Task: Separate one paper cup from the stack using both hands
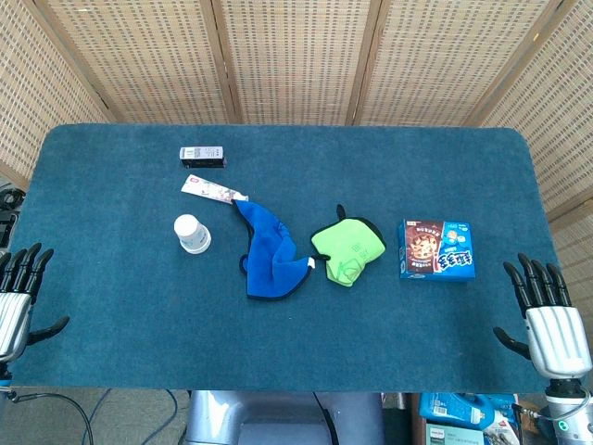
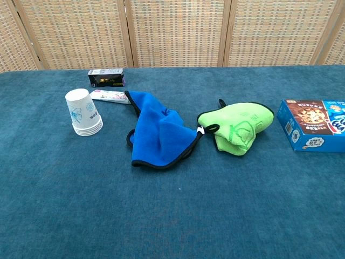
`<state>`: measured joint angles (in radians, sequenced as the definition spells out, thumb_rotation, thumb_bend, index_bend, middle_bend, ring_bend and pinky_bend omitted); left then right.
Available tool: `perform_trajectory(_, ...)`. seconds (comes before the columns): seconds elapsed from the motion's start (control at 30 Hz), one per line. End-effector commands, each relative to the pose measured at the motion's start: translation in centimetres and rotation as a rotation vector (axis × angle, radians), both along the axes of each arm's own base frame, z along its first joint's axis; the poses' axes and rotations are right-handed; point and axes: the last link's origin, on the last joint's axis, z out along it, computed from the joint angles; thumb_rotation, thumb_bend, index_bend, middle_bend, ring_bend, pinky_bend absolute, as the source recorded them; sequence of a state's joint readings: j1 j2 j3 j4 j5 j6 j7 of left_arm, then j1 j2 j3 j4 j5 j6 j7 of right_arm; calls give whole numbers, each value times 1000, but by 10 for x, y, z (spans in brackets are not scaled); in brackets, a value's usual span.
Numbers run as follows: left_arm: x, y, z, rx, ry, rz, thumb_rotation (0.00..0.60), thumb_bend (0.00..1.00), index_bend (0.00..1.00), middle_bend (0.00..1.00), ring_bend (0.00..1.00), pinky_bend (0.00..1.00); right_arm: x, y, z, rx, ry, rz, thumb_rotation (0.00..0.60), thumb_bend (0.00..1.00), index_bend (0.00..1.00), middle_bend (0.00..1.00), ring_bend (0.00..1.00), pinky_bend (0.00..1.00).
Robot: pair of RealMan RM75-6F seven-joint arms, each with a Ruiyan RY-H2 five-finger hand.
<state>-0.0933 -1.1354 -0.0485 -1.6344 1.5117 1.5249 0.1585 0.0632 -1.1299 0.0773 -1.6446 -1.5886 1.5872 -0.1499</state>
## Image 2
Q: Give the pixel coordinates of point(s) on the white paper cup blue flower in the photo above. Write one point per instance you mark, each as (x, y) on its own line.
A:
(79, 105)

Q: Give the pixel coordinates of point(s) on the blue cloth black trim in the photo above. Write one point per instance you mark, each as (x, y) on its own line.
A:
(156, 135)

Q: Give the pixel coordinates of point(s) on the white floral tissue pack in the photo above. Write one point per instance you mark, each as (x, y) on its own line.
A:
(113, 97)

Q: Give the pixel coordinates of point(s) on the green cloth black trim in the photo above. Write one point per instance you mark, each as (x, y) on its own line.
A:
(240, 121)

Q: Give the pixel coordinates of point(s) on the teal table cover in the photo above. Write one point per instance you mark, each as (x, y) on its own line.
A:
(172, 205)

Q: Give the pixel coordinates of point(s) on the black rectangular carton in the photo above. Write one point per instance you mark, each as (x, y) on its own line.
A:
(106, 78)

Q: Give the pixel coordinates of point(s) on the woven wooden folding screen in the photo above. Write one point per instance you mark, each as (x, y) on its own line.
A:
(175, 32)

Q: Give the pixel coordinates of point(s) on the blue cookie box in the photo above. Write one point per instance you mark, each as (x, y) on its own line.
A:
(310, 124)

